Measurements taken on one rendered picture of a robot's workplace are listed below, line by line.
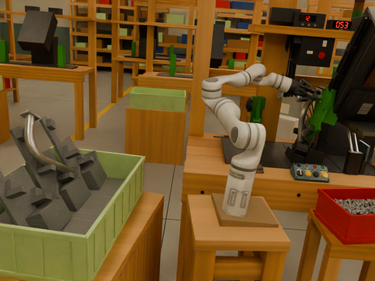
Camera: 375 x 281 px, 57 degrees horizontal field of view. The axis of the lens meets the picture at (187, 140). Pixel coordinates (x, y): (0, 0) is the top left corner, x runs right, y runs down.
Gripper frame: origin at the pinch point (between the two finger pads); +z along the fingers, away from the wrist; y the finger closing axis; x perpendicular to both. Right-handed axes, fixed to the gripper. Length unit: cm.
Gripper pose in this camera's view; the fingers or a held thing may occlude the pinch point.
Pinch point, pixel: (313, 95)
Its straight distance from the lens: 185.1
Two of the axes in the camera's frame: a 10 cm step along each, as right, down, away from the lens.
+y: 2.7, -8.6, 4.4
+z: 9.4, 3.3, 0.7
